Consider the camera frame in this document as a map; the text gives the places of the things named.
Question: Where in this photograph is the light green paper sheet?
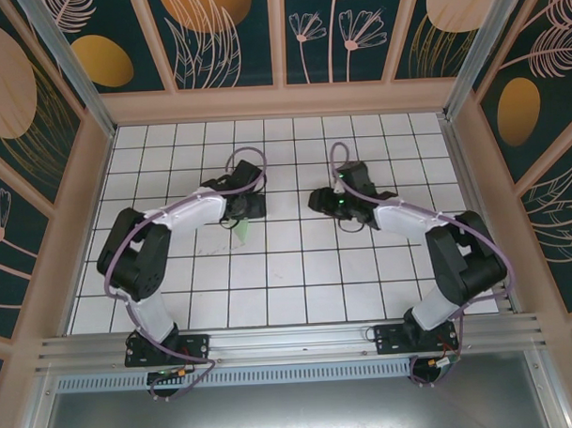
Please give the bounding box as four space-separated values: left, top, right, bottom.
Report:
230 218 252 246

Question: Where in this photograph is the grey metal sheet panel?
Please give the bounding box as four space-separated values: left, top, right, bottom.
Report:
18 349 572 428

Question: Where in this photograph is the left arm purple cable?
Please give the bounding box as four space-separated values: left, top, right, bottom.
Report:
98 145 278 404

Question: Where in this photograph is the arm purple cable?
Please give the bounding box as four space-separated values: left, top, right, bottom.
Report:
329 134 518 391
98 145 278 404

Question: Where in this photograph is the aluminium mounting rail beam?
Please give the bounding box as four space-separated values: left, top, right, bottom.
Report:
34 311 550 374

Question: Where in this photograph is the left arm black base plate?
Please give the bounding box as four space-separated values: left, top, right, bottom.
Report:
123 332 212 370

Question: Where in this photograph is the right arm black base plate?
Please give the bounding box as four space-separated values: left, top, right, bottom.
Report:
373 321 461 358

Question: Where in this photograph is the aluminium side rail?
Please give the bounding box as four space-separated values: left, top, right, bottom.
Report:
440 114 525 318

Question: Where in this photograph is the slotted grey cable duct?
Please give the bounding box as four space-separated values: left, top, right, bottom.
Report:
54 357 415 395

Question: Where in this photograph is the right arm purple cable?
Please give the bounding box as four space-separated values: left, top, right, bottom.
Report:
329 134 518 391

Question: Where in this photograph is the aluminium frame post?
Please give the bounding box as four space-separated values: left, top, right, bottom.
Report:
438 0 533 123
14 0 120 143

